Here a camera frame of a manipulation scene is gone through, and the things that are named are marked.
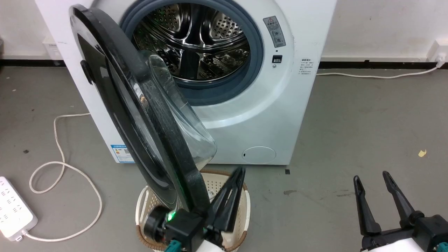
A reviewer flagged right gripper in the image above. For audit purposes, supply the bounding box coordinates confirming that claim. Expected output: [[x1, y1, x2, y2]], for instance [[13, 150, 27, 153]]
[[353, 171, 448, 252]]

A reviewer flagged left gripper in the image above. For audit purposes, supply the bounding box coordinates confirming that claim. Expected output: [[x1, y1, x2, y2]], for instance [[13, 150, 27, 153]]
[[143, 167, 246, 252]]

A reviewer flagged black round glass washer door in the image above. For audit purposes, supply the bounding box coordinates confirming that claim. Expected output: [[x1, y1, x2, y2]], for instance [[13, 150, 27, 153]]
[[69, 4, 217, 216]]

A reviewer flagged white front-load washing machine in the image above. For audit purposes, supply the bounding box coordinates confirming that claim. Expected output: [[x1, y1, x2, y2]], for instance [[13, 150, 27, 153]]
[[34, 0, 337, 166]]

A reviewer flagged grey-blue rubber door gasket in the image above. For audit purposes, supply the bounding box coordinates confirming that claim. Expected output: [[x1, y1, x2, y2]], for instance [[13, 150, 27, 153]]
[[119, 0, 264, 106]]

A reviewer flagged white plastic laundry basket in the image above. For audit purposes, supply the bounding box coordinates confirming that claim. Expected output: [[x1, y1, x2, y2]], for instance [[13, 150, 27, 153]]
[[135, 170, 251, 252]]

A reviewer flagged round white filter cover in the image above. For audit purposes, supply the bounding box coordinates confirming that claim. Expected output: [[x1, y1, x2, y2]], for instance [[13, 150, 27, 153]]
[[242, 146, 277, 164]]

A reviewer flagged blue energy label sticker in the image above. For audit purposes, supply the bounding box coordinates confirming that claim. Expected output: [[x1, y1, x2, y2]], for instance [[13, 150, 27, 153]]
[[111, 144, 135, 163]]

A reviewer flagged small printed text label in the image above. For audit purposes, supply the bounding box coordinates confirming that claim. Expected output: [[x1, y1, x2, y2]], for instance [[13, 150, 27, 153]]
[[299, 59, 314, 75]]

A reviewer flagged perforated stainless steel drum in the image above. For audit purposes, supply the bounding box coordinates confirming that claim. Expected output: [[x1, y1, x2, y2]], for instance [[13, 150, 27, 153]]
[[132, 3, 251, 84]]

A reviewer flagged grey warning sticker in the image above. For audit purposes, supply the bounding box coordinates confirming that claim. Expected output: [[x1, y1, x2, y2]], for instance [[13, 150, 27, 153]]
[[263, 16, 286, 48]]

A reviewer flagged white power strip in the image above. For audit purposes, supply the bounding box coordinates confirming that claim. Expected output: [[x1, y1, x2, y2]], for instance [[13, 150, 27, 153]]
[[0, 176, 38, 242]]

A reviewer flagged white washer power cable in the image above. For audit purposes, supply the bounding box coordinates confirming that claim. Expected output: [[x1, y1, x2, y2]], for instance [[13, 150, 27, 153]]
[[316, 63, 442, 79]]

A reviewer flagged white wall socket with plug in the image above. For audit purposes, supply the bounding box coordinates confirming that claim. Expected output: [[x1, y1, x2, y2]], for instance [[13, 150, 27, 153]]
[[426, 40, 448, 69]]

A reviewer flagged white power strip cable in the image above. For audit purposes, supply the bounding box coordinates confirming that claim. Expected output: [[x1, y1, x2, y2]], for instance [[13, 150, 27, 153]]
[[21, 113, 103, 242]]

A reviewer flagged white wall outlet box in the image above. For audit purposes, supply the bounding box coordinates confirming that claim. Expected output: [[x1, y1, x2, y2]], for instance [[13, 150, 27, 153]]
[[42, 37, 63, 61]]

